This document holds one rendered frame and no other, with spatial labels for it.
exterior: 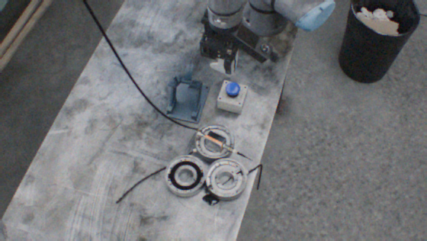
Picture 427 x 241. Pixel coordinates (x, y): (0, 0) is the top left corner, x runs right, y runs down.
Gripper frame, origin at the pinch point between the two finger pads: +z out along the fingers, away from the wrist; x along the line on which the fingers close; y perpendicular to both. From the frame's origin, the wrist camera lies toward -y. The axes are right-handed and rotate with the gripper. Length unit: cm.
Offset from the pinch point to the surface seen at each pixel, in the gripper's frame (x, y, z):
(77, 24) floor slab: -72, 119, 94
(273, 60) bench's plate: -18.3, -7.4, 14.0
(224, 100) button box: 2.8, 1.3, 9.5
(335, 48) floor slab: -100, -30, 94
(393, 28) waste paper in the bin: -91, -52, 59
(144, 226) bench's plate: 41.7, 9.3, 14.1
